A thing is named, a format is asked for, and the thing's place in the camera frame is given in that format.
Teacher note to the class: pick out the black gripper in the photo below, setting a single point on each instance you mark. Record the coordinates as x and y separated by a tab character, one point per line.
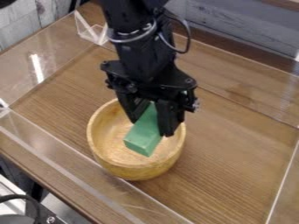
145	76

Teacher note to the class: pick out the green rectangular block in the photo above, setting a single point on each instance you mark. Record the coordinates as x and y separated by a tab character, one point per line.
144	137

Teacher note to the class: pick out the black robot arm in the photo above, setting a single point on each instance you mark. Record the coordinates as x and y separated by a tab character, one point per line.
138	19

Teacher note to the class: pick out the brown wooden bowl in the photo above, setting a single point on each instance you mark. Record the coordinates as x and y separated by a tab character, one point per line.
106	132

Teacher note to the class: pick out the clear acrylic tray wall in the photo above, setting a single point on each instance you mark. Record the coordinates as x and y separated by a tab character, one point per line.
106	199

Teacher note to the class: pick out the clear acrylic corner bracket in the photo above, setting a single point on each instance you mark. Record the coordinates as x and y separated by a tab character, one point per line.
94	33

